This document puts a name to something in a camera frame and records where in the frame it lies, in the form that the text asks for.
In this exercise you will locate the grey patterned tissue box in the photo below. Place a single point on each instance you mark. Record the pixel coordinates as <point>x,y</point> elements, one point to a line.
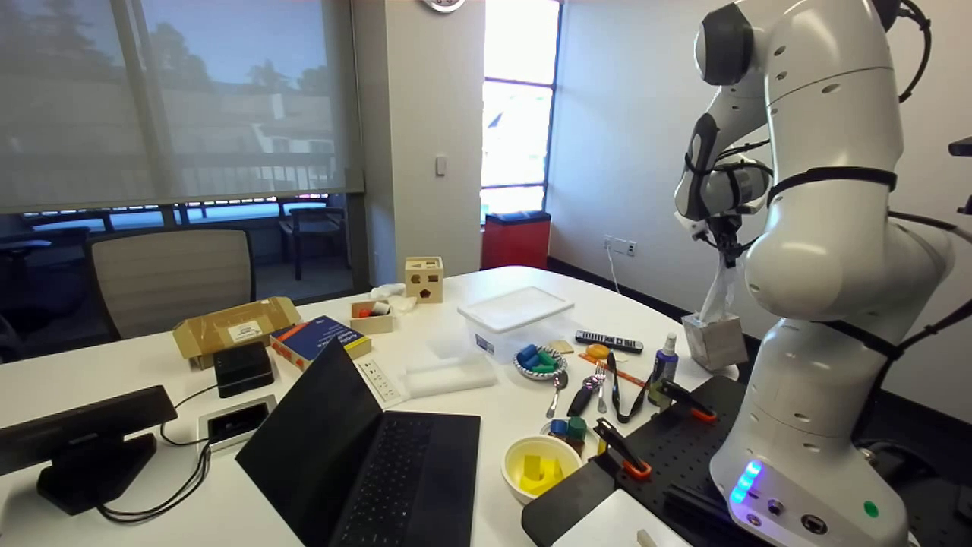
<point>717,341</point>

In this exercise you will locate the dark office chair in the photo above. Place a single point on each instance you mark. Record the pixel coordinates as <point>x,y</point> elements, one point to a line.
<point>19,306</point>

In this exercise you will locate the clear plastic container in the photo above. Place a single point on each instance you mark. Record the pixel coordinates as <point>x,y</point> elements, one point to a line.
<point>451,368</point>

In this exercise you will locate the brown cardboard box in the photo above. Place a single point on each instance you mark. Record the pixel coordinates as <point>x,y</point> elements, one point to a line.
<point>235,330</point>

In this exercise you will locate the remote control with buttons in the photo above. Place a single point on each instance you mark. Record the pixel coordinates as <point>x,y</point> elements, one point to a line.
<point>609,341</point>

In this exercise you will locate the small plate with coloured pieces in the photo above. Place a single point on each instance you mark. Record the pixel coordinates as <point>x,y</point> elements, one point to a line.
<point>566,432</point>

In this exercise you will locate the wooden shape sorter cube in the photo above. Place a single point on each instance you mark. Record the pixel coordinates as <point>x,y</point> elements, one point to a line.
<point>425,276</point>

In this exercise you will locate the green block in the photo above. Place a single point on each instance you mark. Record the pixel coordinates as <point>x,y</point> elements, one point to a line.
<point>548,364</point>

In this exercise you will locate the white lidded plastic bin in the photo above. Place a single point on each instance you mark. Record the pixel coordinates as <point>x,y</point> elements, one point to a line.
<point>514,313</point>

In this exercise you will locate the dark outdoor chair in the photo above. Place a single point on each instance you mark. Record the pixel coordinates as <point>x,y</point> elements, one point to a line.
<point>308,230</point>

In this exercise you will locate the black orange bar clamp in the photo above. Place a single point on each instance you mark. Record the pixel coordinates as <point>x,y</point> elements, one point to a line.
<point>690,402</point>
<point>622,449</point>

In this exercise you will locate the small spray bottle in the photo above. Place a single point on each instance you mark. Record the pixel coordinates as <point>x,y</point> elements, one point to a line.
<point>666,365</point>

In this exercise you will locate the blue book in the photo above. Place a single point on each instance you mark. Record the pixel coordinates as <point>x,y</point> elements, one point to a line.
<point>321,341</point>

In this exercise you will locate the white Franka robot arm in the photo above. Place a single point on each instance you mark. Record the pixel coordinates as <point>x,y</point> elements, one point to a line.
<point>832,253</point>

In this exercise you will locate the white light switch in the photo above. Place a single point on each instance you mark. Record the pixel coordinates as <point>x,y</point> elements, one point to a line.
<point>441,165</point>

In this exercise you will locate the yellow block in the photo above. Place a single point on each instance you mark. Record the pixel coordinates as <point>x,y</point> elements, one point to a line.
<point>538,472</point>

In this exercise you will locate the small white black device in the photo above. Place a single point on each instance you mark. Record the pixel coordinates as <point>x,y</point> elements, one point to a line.
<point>235,418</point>

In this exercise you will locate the white power strip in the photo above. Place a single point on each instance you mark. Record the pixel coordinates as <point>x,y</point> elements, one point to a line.
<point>381,380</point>

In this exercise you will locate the white tissue paper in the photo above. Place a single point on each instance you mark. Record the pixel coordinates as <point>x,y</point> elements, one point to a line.
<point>717,292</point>

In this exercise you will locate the black mounting plate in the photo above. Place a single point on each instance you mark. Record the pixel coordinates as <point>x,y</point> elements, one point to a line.
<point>670,446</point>

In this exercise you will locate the red bin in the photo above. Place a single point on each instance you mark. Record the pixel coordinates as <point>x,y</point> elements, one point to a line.
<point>519,245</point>

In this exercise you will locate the black laptop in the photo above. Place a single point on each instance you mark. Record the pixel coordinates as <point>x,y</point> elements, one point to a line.
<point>346,466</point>

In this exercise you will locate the small black box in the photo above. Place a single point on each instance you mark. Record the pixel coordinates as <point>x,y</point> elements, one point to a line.
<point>244,368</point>

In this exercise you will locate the grey window roller blind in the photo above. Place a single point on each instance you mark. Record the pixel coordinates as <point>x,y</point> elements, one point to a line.
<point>244,95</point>
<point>62,102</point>

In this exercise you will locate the blue block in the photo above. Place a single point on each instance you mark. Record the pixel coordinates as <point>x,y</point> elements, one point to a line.
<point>530,354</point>

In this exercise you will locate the round wall clock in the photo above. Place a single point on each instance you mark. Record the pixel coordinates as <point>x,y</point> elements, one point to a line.
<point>446,3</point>

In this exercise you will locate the white rimmed glass bowl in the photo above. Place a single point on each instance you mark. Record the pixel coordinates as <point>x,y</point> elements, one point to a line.
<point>538,374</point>

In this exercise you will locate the black bar device on stand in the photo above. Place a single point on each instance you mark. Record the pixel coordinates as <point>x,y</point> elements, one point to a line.
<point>86,435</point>

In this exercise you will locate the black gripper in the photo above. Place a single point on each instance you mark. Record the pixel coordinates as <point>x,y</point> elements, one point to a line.
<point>724,213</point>

